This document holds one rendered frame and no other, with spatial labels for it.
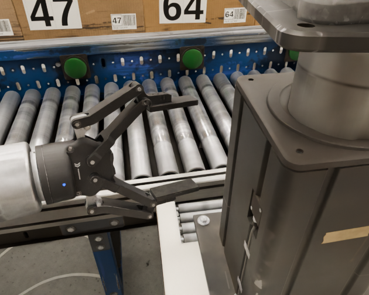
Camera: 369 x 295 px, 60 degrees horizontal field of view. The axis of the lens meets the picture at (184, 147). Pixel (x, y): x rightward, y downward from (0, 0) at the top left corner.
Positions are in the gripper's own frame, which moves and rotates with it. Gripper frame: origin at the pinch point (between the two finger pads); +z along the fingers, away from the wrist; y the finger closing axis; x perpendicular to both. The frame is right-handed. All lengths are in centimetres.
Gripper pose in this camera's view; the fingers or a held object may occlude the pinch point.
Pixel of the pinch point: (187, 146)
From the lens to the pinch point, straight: 47.2
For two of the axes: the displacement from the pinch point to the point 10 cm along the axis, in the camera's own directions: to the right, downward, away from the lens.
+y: 0.2, 9.2, 4.0
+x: 4.1, 3.6, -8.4
